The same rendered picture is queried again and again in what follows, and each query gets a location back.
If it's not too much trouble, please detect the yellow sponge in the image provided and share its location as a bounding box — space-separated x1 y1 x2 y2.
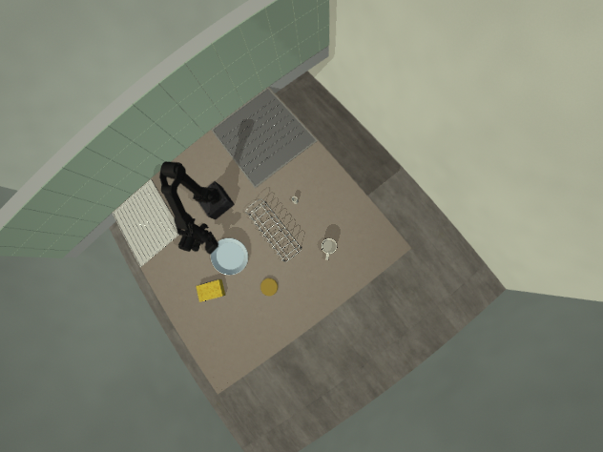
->
197 279 225 302

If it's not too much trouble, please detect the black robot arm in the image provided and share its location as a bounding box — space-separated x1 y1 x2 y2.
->
159 161 222 252

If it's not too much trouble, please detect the beige ribbed draining mat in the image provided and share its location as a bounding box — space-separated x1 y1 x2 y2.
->
113 179 179 267

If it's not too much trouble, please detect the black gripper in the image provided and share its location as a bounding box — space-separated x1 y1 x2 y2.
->
195 223 218 254

